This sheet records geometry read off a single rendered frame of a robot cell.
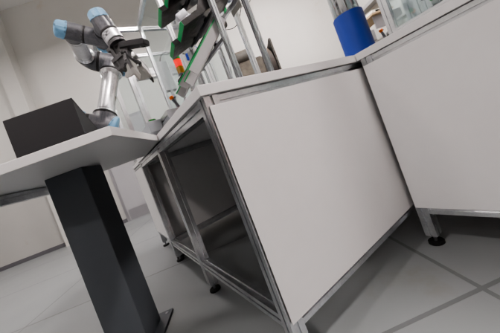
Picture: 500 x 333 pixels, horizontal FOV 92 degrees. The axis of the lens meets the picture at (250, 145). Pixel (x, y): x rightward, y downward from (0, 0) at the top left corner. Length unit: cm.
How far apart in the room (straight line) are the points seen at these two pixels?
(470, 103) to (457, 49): 18
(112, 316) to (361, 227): 109
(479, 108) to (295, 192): 64
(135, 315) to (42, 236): 573
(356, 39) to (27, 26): 685
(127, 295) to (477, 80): 151
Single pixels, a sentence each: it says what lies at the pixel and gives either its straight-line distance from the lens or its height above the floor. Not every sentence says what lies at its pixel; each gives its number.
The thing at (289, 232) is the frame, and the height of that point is 39.
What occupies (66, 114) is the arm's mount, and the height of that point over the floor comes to 105.
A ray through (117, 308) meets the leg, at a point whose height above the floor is 21.
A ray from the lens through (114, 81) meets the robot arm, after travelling 162.
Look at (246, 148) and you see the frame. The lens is 68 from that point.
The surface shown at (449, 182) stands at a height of 28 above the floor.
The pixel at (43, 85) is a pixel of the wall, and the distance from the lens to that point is 689.
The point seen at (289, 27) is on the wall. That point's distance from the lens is 631.
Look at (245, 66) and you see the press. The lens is 466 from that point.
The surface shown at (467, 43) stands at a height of 72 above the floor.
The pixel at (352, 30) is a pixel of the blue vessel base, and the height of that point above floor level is 103.
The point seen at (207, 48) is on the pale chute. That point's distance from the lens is 106.
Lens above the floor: 67
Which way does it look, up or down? 1 degrees down
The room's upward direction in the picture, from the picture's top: 21 degrees counter-clockwise
